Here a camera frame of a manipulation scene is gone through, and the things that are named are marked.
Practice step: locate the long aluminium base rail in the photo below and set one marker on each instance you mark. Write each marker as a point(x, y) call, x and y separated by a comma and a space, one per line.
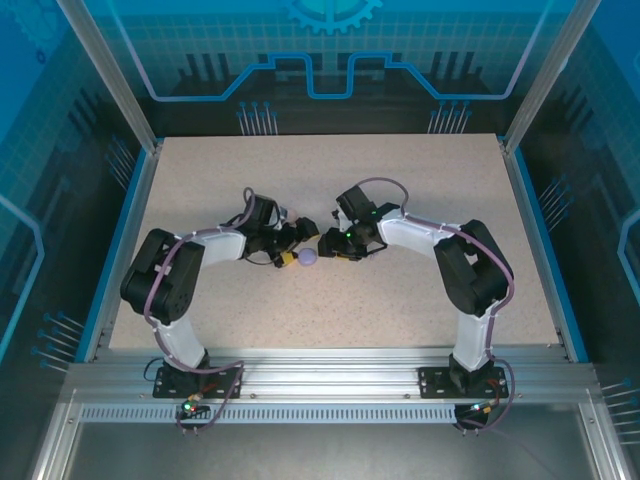
point(325, 372)

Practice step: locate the small controller board with LED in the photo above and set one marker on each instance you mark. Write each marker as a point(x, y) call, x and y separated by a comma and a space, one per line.
point(480, 408)
point(190, 407)

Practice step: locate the purple earbud charging case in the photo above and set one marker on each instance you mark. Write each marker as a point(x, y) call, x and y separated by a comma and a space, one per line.
point(307, 257)

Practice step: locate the aluminium table side rail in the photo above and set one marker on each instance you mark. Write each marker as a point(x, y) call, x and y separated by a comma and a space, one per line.
point(526, 225)
point(135, 225)

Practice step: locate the grey metal base tray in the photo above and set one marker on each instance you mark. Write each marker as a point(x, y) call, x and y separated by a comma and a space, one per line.
point(325, 450)

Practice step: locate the blue table border strip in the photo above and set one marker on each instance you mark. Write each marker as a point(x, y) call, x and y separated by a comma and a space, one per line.
point(540, 225)
point(122, 225)

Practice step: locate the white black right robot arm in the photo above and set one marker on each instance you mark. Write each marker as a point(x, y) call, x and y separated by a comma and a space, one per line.
point(470, 280)

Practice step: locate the aluminium frame post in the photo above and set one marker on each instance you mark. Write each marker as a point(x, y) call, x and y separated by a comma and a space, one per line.
point(117, 85)
point(549, 75)

